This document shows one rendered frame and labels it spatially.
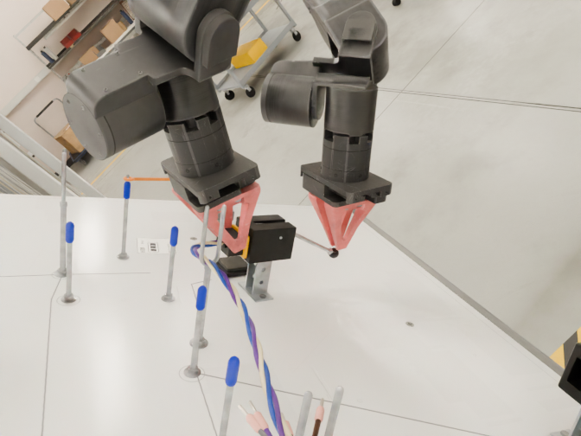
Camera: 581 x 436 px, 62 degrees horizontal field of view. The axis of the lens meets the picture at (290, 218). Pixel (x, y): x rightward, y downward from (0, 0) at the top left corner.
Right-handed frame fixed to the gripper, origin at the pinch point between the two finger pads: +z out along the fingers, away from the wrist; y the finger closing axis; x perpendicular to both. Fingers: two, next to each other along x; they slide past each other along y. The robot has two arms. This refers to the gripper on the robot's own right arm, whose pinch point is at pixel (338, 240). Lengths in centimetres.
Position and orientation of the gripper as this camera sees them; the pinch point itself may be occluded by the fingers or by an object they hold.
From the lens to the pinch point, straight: 62.3
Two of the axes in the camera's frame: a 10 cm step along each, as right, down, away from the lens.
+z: -0.3, 9.0, 4.3
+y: 5.3, 3.8, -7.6
